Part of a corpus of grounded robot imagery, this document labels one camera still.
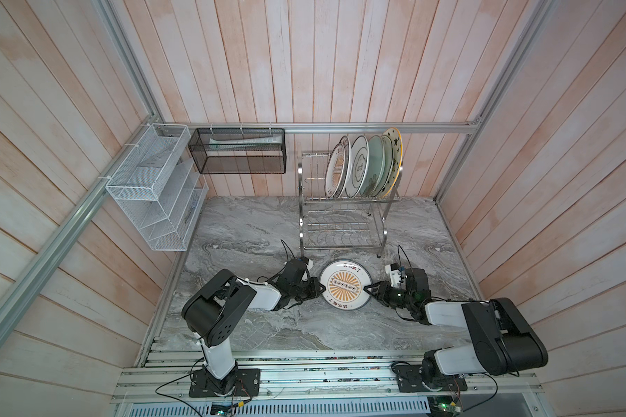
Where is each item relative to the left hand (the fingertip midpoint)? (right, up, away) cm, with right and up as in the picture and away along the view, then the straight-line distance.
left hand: (325, 292), depth 91 cm
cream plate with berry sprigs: (+24, +47, +4) cm, 53 cm away
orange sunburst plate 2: (+3, +43, -4) cm, 44 cm away
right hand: (+15, +2, 0) cm, 15 cm away
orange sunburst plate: (+8, +4, +2) cm, 9 cm away
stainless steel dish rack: (+11, +25, +17) cm, 32 cm away
